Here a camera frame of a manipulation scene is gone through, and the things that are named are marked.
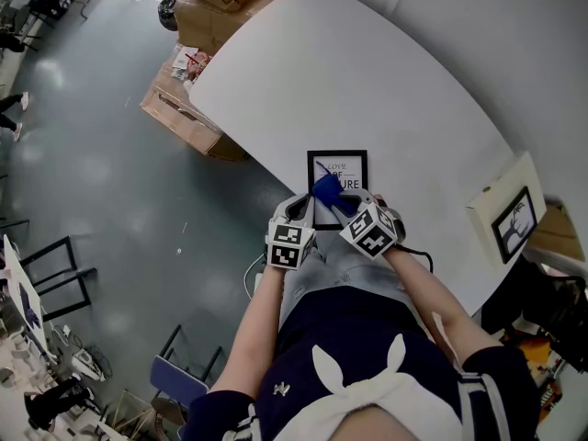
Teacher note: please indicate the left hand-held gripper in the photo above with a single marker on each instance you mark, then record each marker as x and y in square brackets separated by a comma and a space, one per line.
[287, 244]

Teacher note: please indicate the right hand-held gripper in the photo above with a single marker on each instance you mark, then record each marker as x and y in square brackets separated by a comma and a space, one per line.
[367, 230]

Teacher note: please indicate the blue cloth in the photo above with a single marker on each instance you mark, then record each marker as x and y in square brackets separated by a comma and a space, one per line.
[327, 188]

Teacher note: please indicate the black picture frame nature print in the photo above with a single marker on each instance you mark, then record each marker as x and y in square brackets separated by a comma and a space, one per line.
[353, 175]

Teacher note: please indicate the person's right forearm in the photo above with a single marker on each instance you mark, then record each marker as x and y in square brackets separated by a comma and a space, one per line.
[436, 292]

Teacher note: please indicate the person's left forearm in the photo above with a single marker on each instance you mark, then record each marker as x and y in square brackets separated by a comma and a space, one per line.
[250, 329]

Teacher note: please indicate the person's light jeans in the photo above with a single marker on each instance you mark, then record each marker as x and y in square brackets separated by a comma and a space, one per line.
[349, 269]

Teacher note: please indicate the person's navy shirt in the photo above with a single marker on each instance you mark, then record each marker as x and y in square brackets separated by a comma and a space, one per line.
[349, 329]

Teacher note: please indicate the open brown cardboard box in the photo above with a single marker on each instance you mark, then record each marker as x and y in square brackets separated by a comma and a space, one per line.
[184, 122]

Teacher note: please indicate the cream flat box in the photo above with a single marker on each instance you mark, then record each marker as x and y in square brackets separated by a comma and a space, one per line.
[498, 191]

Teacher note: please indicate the white table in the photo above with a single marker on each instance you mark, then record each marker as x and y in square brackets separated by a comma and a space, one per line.
[331, 62]

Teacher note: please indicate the pile of plastic packets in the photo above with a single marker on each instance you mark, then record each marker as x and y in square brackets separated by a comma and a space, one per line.
[193, 62]

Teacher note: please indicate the wide brown cardboard box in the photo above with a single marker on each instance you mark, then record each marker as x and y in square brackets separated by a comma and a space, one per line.
[553, 232]

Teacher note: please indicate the blue chair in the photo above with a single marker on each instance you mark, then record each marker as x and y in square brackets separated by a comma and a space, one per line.
[177, 379]

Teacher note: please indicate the white foam board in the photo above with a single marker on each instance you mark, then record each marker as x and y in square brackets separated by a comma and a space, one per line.
[558, 260]

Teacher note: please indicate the large cardboard box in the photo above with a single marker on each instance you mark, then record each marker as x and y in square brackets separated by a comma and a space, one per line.
[202, 21]

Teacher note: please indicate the black office chair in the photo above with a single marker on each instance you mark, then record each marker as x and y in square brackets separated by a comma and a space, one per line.
[551, 310]

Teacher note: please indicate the orange bag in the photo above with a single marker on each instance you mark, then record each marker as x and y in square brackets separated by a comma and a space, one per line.
[533, 349]

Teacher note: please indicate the black trash bag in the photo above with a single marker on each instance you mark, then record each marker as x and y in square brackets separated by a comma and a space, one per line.
[167, 14]

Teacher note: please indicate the brown round stool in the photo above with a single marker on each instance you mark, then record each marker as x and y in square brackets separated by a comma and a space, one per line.
[167, 411]

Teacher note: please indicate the dark blue fabric piece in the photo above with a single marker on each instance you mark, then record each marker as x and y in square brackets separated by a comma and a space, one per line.
[30, 313]

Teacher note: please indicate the black legged work table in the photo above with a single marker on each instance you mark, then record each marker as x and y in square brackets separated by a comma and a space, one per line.
[14, 264]

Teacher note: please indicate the black-framed deer antler picture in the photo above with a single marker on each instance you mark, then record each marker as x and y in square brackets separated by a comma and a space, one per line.
[514, 225]

